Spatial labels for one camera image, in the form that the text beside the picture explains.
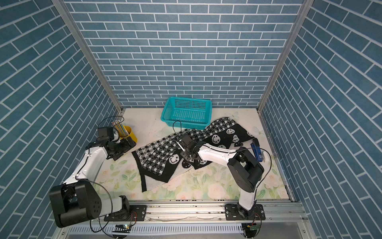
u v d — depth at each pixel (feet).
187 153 2.65
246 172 1.54
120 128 2.99
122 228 2.37
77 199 1.33
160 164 2.87
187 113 3.91
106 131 2.18
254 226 2.31
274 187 2.71
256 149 3.16
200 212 2.48
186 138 2.30
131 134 3.08
